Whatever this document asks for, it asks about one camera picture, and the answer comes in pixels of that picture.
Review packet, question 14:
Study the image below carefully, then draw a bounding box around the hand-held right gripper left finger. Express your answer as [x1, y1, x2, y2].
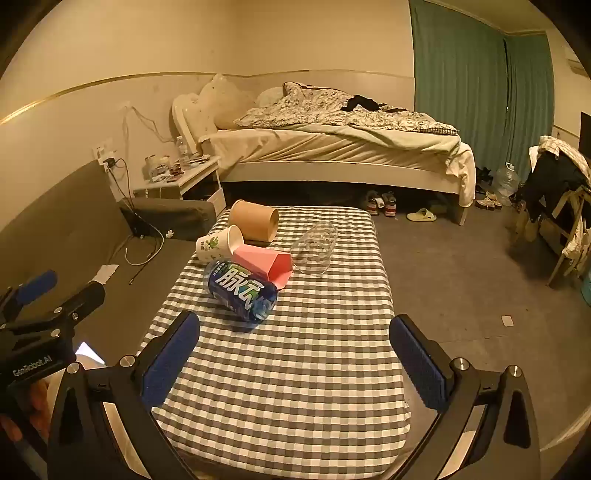
[47, 310, 201, 480]

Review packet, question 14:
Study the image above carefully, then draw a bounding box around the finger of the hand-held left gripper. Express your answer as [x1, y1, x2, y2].
[4, 281, 106, 340]
[0, 271, 59, 324]

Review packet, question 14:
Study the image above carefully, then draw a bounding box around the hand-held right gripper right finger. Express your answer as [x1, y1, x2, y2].
[382, 314, 541, 480]

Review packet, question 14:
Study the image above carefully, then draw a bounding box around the white paper cup green print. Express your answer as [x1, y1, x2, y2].
[195, 225, 245, 264]

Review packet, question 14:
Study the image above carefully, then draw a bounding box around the pink hexagonal cup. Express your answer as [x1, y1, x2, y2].
[232, 246, 294, 291]

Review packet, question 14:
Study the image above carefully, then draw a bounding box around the clear plastic cup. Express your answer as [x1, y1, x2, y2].
[290, 220, 339, 276]

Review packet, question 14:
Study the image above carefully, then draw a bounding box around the brown paper cup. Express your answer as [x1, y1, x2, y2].
[228, 200, 280, 244]

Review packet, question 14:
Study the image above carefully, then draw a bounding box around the person's left hand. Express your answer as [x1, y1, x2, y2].
[0, 376, 52, 446]

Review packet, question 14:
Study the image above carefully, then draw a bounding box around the white paper sheet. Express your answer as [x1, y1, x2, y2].
[91, 264, 120, 286]

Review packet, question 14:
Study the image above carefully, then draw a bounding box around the bright white sheet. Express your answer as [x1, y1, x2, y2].
[75, 342, 105, 370]

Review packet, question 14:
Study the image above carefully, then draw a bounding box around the grey sofa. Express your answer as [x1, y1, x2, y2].
[0, 159, 139, 296]

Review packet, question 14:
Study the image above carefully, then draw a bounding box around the blue label plastic bottle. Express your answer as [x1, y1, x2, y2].
[203, 260, 279, 329]

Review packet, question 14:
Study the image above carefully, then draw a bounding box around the checkered tablecloth table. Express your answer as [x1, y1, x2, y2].
[104, 205, 413, 480]

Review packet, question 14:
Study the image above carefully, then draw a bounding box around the grey cushion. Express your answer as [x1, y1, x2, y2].
[121, 198, 218, 241]

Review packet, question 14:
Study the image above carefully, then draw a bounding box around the pile of small packets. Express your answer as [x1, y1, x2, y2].
[142, 154, 208, 184]

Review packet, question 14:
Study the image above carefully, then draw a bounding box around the white nightstand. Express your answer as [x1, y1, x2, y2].
[133, 154, 227, 217]

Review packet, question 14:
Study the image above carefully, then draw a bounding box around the large clear water jug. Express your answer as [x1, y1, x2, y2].
[492, 162, 518, 206]

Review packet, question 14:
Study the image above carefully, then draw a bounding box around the bed with rumpled bedding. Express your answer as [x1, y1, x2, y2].
[172, 91, 476, 227]

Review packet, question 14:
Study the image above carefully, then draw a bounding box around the wooden chair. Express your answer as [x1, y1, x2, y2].
[512, 136, 591, 289]

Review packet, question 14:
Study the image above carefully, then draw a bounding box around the dark jacket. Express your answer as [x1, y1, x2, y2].
[521, 151, 588, 223]

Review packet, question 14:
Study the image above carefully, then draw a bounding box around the beige bed sheet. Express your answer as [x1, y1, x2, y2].
[198, 122, 476, 206]

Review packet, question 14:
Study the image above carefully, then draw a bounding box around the large cream pillow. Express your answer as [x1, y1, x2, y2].
[198, 74, 257, 130]

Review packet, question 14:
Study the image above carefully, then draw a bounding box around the plaid cloth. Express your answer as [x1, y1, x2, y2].
[538, 135, 588, 163]

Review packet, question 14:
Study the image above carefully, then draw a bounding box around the black garment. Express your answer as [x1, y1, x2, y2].
[341, 95, 409, 114]

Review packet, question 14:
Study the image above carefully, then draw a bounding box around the patterned quilt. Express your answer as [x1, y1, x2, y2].
[234, 82, 462, 136]

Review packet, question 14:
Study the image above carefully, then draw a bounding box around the small white pillow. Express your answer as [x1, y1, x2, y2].
[255, 87, 290, 108]

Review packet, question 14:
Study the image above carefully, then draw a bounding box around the green curtain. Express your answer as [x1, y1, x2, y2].
[409, 0, 509, 172]
[505, 33, 555, 182]

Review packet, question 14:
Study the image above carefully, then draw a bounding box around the black screen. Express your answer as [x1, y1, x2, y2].
[577, 111, 591, 158]

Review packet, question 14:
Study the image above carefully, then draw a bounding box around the white floor cable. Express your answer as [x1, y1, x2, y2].
[124, 226, 165, 267]

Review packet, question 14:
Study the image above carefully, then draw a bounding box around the black cable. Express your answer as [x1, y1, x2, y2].
[110, 158, 165, 240]

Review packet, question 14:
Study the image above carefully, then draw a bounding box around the wall socket with chargers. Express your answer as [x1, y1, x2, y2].
[92, 143, 117, 172]

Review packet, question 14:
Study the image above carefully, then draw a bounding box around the white wall cable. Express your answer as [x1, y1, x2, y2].
[122, 105, 180, 145]

